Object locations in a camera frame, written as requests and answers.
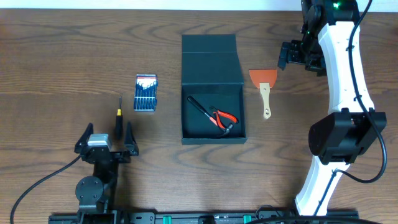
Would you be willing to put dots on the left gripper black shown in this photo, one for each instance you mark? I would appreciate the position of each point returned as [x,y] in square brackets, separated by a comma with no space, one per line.
[115,156]

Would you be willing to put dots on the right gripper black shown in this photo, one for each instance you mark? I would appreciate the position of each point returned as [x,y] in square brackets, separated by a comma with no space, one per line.
[293,48]

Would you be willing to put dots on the blue precision screwdriver set case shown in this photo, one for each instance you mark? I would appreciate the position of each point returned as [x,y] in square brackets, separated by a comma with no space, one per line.
[145,97]

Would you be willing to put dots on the red handled pliers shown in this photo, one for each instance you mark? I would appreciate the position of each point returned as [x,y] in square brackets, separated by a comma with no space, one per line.
[221,114]

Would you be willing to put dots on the small claw hammer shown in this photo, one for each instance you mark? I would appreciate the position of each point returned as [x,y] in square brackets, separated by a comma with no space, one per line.
[200,108]

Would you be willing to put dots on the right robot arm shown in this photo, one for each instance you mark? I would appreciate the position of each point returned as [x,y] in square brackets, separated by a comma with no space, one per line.
[330,47]

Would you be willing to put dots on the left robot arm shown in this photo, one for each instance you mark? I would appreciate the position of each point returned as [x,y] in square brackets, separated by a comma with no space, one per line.
[96,192]

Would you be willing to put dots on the black yellow screwdriver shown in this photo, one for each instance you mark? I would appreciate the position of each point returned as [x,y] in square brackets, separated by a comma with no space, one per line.
[118,131]

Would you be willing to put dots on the black open gift box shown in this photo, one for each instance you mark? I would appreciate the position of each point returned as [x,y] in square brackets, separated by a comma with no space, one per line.
[212,74]

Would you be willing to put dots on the orange scraper wooden handle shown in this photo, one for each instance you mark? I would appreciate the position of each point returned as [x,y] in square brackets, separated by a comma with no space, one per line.
[264,80]

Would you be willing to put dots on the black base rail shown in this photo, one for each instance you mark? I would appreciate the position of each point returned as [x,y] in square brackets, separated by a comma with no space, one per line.
[166,218]

